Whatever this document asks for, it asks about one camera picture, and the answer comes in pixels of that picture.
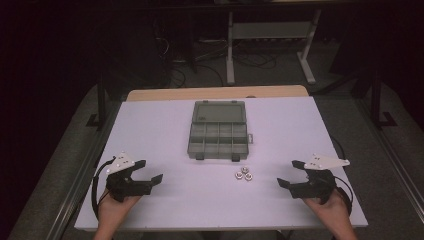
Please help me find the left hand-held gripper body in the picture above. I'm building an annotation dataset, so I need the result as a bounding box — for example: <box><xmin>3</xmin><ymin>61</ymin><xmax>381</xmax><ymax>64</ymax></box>
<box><xmin>105</xmin><ymin>151</ymin><xmax>153</xmax><ymax>203</ymax></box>

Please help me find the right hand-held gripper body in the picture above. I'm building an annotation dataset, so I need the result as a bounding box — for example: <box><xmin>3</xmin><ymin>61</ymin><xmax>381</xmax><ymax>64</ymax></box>
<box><xmin>289</xmin><ymin>153</ymin><xmax>351</xmax><ymax>205</ymax></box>

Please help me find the grey clear compartment box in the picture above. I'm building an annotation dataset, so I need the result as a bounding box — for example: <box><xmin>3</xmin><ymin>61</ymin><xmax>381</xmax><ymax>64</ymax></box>
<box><xmin>186</xmin><ymin>100</ymin><xmax>255</xmax><ymax>162</ymax></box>

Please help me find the person's right hand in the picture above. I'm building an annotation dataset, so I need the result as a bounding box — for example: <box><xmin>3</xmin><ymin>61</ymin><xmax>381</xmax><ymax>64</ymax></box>
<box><xmin>302</xmin><ymin>189</ymin><xmax>352</xmax><ymax>232</ymax></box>

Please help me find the person's left hand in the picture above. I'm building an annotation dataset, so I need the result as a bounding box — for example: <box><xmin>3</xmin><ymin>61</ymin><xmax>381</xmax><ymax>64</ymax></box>
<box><xmin>97</xmin><ymin>189</ymin><xmax>143</xmax><ymax>234</ymax></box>

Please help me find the black metal stand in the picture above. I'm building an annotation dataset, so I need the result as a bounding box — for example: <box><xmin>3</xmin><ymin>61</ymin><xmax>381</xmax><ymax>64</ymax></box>
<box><xmin>85</xmin><ymin>79</ymin><xmax>109</xmax><ymax>132</ymax></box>
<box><xmin>368</xmin><ymin>68</ymin><xmax>398</xmax><ymax>129</ymax></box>

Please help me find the wooden table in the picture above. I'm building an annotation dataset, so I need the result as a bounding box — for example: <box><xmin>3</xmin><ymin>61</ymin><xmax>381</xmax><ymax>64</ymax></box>
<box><xmin>125</xmin><ymin>84</ymin><xmax>310</xmax><ymax>103</ymax></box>

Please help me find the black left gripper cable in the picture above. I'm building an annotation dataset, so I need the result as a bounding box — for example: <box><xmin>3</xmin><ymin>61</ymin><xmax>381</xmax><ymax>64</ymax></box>
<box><xmin>91</xmin><ymin>157</ymin><xmax>117</xmax><ymax>222</ymax></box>

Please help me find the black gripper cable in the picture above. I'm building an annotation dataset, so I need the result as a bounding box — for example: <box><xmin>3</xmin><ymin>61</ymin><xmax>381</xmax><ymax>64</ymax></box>
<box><xmin>330</xmin><ymin>135</ymin><xmax>355</xmax><ymax>216</ymax></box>
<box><xmin>91</xmin><ymin>157</ymin><xmax>117</xmax><ymax>222</ymax></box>

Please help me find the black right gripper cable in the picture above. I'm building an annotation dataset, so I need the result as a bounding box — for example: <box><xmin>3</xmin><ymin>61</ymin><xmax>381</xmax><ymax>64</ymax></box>
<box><xmin>330</xmin><ymin>135</ymin><xmax>355</xmax><ymax>216</ymax></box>

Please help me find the aluminium floor rail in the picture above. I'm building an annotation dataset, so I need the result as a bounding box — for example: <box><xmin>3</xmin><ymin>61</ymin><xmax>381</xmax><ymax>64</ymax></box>
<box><xmin>43</xmin><ymin>106</ymin><xmax>118</xmax><ymax>240</ymax></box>
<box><xmin>353</xmin><ymin>96</ymin><xmax>424</xmax><ymax>214</ymax></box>

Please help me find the tangle of dark floor cables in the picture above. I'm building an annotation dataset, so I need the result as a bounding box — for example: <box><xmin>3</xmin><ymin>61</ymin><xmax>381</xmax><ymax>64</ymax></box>
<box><xmin>152</xmin><ymin>31</ymin><xmax>278</xmax><ymax>88</ymax></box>

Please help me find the white metal desk frame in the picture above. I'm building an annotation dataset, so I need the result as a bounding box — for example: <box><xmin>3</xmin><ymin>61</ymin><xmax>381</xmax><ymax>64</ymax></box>
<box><xmin>225</xmin><ymin>9</ymin><xmax>322</xmax><ymax>86</ymax></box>

